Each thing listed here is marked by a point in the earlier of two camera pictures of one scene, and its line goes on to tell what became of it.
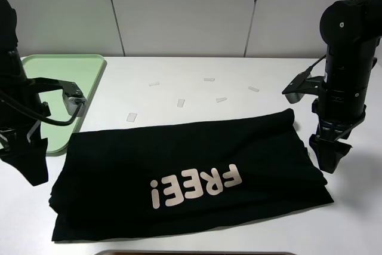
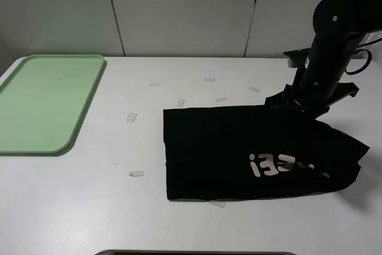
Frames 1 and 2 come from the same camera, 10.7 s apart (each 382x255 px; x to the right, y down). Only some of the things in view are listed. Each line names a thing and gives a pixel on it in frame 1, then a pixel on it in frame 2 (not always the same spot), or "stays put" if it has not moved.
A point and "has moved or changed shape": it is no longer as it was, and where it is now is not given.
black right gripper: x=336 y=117 -> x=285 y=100
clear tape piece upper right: x=253 y=89 stays put
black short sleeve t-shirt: x=138 y=180 has moved or changed shape
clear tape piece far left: x=132 y=117 stays put
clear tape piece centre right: x=219 y=100 stays put
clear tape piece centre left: x=181 y=103 stays put
